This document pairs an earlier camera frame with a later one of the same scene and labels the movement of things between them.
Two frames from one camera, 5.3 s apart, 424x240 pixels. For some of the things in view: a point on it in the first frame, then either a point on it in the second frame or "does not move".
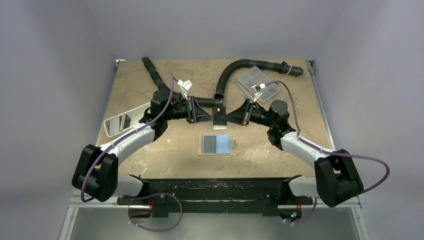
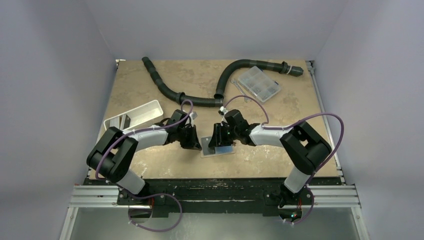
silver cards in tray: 119,124 does not move
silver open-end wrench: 238,86 does not move
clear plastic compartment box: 260,81 does not move
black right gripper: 248,112 to 219,133
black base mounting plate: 162,196 does not move
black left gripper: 198,114 to 193,143
